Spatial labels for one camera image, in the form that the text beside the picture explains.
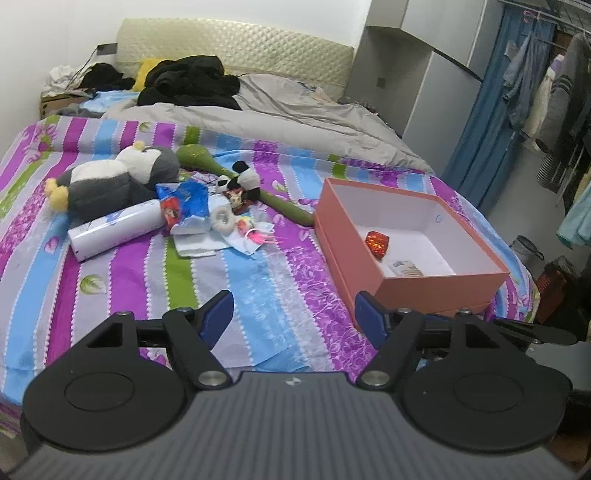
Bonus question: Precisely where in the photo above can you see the grey duvet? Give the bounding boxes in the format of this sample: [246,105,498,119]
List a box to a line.
[102,73,437,176]

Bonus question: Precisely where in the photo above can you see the hanging grey striped sweater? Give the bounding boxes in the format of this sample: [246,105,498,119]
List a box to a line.
[537,31,591,163]

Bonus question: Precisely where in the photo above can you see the small printed packet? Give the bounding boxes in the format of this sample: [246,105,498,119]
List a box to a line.
[390,260,425,279]

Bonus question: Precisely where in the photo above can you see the small trash can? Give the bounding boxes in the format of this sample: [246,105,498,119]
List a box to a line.
[510,235,546,278]

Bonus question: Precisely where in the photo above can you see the hanging cream garment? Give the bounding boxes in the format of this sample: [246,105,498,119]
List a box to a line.
[523,54,565,140]

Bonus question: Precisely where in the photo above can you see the yellow plush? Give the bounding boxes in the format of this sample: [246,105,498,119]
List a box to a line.
[132,58,165,92]

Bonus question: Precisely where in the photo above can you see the green plush stick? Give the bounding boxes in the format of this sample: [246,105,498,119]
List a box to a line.
[175,144,319,228]

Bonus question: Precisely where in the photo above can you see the large panda plush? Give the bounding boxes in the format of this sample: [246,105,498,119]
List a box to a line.
[231,161,262,192]

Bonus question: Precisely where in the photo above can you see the white packets with pink item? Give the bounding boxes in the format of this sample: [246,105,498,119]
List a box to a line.
[217,219,279,260]

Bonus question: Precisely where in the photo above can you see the white bottle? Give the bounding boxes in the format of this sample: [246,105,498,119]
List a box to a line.
[68,198,166,263]

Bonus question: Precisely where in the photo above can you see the large black clothes pile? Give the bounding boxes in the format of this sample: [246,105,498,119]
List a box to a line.
[137,54,243,112]

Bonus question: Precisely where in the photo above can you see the blue curtain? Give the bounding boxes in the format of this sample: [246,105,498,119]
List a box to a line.
[441,4,560,216]

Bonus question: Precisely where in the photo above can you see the grey and white penguin plush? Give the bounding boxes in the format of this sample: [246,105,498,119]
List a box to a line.
[45,141,182,223]

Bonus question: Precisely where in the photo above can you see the clothes rack rail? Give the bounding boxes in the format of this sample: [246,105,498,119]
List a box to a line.
[499,0,591,29]

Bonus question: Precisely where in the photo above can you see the white crumpled cloth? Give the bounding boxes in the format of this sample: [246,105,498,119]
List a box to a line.
[44,65,83,92]

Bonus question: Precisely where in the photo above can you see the hanging teal garment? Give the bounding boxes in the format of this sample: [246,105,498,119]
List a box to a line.
[556,184,591,251]

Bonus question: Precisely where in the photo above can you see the small pink toy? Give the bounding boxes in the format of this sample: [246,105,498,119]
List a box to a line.
[235,219,273,246]

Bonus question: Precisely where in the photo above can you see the blue snack bag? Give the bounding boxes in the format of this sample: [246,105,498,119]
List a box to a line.
[156,181,211,234]

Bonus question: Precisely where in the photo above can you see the white tissue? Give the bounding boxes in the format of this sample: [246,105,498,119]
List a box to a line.
[172,226,223,258]

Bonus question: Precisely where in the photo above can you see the red and gold snack packet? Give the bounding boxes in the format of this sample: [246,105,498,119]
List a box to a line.
[224,187,253,216]

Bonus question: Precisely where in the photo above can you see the red shiny wrapped item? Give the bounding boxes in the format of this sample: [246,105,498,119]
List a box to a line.
[365,231,390,260]

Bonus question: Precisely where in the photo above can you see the pink cardboard box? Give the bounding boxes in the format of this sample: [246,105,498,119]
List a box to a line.
[314,178,511,331]

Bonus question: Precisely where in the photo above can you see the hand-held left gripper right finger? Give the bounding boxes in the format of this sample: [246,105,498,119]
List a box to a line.
[355,291,532,389]

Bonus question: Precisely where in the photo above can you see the small black clothes pile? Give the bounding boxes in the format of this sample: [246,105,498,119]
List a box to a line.
[80,63,136,92]

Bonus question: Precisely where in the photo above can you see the black cable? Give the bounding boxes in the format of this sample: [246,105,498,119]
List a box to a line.
[68,50,100,89]

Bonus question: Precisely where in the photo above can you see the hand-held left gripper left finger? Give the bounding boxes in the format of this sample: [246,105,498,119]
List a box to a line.
[69,290,235,389]

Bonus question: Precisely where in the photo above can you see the dark bag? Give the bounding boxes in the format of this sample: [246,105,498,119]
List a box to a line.
[531,256,591,325]

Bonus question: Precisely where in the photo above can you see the hanging denim shirt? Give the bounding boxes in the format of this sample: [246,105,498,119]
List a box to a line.
[501,32,546,133]

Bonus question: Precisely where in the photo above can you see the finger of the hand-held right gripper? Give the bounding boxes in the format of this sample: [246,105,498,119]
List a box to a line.
[492,316,579,346]

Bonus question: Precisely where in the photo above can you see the cream quilted headboard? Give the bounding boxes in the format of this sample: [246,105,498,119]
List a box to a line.
[115,18,356,100]

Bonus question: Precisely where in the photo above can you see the striped floral bed sheet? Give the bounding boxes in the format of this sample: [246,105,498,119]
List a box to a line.
[0,114,542,435]

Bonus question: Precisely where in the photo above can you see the grey wardrobe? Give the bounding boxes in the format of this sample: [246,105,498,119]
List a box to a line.
[346,0,503,145]

